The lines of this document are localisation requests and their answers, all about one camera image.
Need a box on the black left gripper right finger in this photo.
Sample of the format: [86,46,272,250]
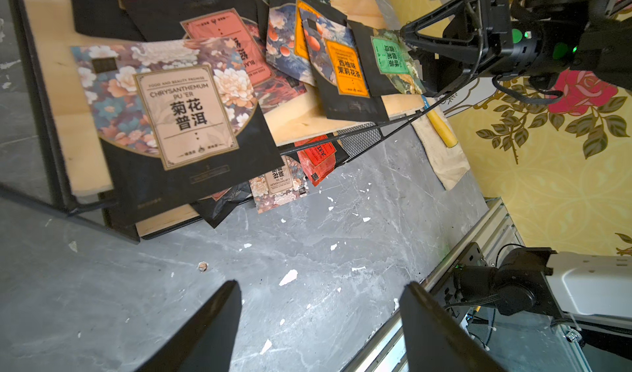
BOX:
[399,281,503,372]

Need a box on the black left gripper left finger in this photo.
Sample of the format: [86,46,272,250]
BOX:
[138,281,242,371]

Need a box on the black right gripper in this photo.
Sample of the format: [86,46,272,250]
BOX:
[399,0,583,95]

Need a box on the green label tea bag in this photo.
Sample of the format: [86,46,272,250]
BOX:
[347,21,425,96]

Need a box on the orange label tea bag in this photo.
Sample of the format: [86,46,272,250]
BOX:
[300,9,388,123]

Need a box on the chrysanthemum pu'er tea bag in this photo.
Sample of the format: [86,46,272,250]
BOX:
[72,38,282,226]

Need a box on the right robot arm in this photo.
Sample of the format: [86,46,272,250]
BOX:
[400,0,631,322]

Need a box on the red tea bag lower shelf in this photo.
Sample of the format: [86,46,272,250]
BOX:
[295,135,337,186]

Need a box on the pink label black tea bag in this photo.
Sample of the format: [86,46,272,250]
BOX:
[123,0,275,87]

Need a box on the blue garden hand rake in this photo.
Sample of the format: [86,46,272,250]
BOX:
[419,96,459,149]

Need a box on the black wire mesh shelf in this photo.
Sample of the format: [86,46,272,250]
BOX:
[13,0,422,241]

